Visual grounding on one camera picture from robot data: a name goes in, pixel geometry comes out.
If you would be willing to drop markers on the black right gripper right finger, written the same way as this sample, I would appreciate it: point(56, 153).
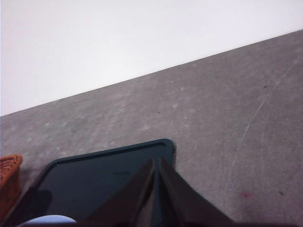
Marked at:
point(185, 206)

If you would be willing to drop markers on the light blue plate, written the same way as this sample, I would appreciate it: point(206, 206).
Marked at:
point(49, 221)

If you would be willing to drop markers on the brown wicker basket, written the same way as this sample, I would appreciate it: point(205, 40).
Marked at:
point(9, 183)

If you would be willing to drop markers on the dark green rectangular tray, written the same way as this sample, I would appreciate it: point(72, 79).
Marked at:
point(80, 186)

